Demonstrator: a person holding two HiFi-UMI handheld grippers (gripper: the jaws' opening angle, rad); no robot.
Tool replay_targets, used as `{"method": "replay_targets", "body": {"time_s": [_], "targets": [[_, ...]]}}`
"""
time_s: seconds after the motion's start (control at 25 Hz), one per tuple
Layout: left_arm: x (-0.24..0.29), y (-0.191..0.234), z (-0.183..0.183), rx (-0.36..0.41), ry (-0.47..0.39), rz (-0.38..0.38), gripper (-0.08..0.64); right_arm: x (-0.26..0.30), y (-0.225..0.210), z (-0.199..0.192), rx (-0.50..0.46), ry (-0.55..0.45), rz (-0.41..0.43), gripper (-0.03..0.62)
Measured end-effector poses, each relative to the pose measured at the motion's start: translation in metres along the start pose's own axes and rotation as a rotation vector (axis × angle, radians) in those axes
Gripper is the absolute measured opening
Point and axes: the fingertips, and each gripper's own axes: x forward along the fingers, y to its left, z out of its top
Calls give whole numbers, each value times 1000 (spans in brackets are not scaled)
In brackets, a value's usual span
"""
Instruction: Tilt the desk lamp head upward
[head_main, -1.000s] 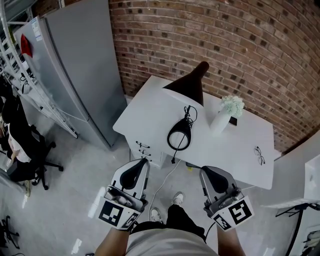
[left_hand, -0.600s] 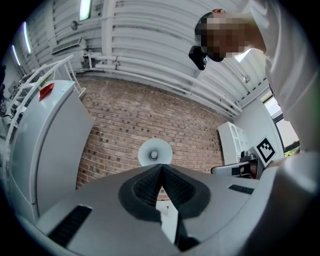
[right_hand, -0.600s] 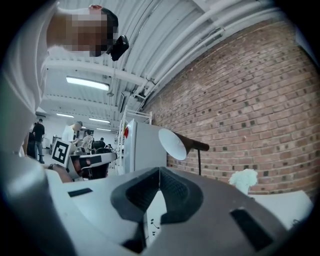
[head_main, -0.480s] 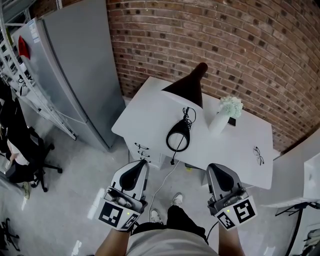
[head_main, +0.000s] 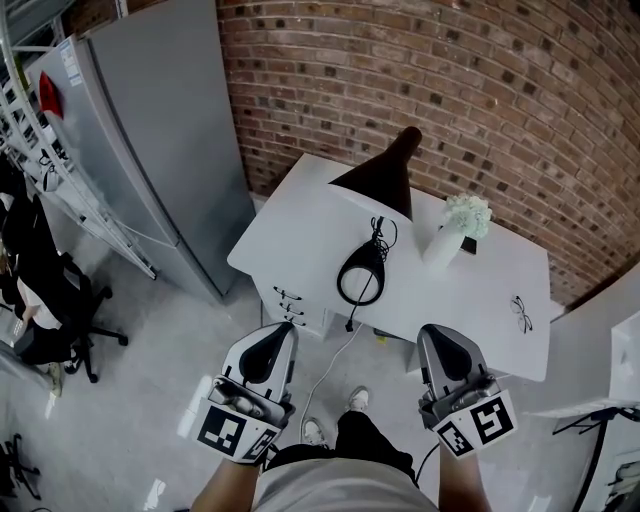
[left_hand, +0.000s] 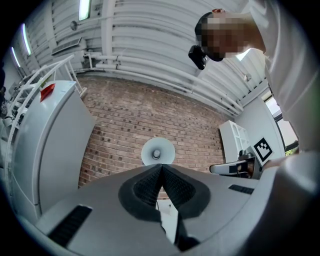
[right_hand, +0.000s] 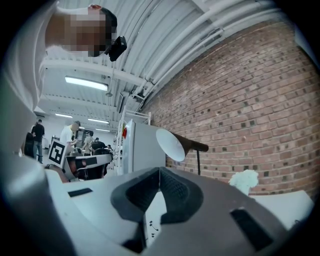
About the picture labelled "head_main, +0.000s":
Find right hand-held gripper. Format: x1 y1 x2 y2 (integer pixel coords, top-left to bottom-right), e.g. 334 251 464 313
416 323 519 460

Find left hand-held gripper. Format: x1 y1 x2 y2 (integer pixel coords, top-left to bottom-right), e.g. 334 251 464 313
192 321 300 467

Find black desk lamp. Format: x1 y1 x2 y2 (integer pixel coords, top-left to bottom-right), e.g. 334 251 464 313
327 125 424 334

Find person's right forearm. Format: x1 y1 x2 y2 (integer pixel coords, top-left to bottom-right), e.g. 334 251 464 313
437 442 494 512

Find person's left forearm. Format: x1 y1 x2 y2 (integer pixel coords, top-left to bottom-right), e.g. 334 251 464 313
189 457 264 512

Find white desk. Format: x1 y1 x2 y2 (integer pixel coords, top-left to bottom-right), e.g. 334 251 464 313
226 152 552 384

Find black eyeglasses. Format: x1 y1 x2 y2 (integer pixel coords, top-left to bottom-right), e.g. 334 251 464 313
509 294 534 335

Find person's left shoe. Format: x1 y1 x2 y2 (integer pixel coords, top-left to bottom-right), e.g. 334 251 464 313
301 417 329 447

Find person's shoe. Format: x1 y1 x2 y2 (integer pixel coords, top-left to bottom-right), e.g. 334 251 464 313
301 417 329 447
345 385 371 414

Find person's right shoe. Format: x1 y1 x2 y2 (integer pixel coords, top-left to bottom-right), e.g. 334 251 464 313
345 385 371 414

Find white vase with white flowers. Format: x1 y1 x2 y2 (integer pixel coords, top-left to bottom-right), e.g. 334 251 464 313
421 193 494 269

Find person's black trousers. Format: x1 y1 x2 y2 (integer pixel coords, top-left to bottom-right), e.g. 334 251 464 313
264 409 419 489

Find white cabinet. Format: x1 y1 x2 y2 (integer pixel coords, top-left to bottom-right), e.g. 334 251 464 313
522 264 640 416

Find person's white shirt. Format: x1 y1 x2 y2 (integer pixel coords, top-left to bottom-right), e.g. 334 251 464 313
249 457 441 512

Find black folding stand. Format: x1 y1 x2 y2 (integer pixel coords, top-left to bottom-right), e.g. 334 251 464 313
552 405 640 512

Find black office chair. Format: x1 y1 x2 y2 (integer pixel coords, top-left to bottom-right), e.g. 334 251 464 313
2 192 129 385

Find grey refrigerator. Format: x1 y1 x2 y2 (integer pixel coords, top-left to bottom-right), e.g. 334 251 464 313
24 0 257 305

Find white shelving rack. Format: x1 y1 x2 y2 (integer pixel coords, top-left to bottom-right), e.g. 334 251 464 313
0 0 159 281

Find black chair base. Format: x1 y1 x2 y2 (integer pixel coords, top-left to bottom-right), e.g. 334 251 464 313
0 432 42 501

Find red sticker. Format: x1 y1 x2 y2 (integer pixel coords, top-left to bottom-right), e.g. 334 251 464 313
38 70 66 120

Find white floor cable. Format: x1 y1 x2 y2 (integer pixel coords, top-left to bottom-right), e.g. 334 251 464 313
298 322 364 444

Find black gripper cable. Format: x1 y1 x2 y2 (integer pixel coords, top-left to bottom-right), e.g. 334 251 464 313
414 442 441 487

